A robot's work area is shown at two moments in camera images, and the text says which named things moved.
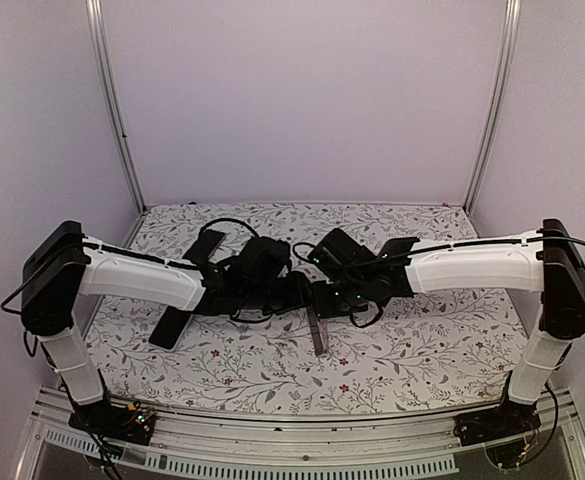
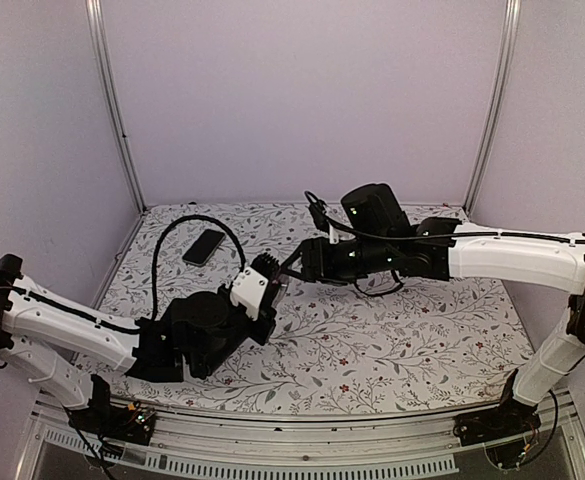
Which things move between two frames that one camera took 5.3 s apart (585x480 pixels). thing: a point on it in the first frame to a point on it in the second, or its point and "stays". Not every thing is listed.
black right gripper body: (347, 300) to (372, 256)
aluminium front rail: (413, 448) stays
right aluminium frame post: (505, 72) stays
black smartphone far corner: (205, 246) stays
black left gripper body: (276, 301) to (213, 361)
